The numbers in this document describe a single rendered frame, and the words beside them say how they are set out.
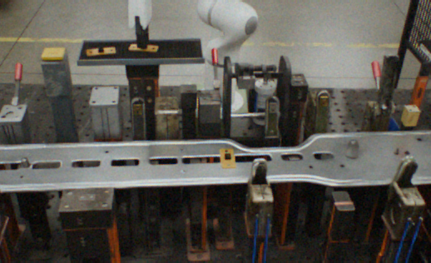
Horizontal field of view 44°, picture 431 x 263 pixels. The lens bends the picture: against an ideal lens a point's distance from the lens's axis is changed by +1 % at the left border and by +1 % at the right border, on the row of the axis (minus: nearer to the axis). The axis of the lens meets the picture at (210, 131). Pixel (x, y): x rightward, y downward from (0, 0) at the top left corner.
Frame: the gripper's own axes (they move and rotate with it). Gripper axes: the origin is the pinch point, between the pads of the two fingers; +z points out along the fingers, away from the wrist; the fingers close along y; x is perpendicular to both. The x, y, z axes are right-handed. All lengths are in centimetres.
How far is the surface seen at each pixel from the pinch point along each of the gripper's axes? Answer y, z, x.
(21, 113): 25.1, 12.9, -29.6
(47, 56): 9.1, 2.9, -26.6
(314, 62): -229, 119, 77
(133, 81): 5.5, 11.1, -2.3
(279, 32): -281, 119, 50
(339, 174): 33, 19, 58
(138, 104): 21.2, 9.3, 2.9
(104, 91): 18.0, 7.8, -7.5
